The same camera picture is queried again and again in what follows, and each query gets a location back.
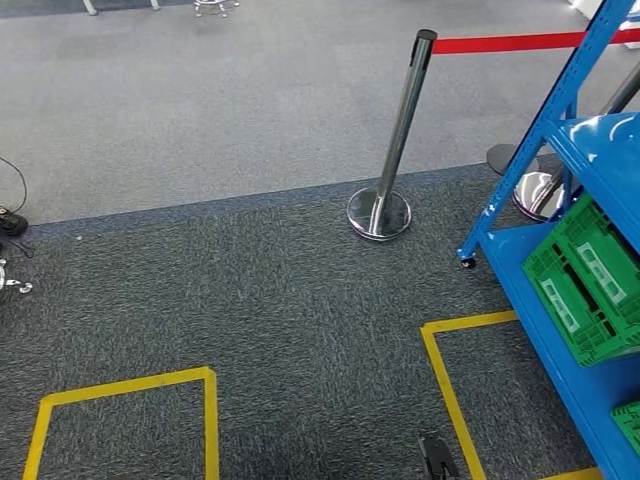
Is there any chrome stanchion post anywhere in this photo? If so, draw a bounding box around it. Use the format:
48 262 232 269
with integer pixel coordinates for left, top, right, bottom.
346 28 439 242
512 59 640 224

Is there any red barrier tape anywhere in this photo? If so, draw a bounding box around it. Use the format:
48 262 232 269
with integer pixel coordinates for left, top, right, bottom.
432 27 640 56

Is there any chrome stool base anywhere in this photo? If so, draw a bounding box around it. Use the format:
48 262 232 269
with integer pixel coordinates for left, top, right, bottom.
192 0 242 20

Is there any blue metal shelf rack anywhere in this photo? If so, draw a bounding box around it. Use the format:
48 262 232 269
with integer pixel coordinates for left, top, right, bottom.
456 0 640 480

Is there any dark grey round disc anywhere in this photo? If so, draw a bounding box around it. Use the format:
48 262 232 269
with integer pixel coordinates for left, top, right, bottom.
485 142 542 178

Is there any white bench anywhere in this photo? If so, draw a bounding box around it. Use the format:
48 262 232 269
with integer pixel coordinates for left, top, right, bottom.
81 0 162 17

